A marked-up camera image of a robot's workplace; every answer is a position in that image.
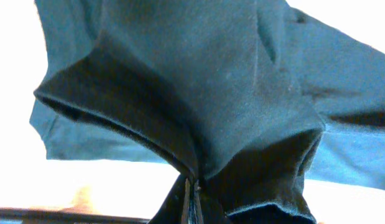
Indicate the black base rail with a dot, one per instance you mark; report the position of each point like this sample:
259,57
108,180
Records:
27,216

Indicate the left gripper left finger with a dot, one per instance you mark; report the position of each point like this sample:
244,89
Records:
175,208

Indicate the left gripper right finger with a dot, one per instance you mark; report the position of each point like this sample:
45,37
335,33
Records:
203,209

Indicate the black t-shirt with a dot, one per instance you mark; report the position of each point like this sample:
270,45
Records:
249,98

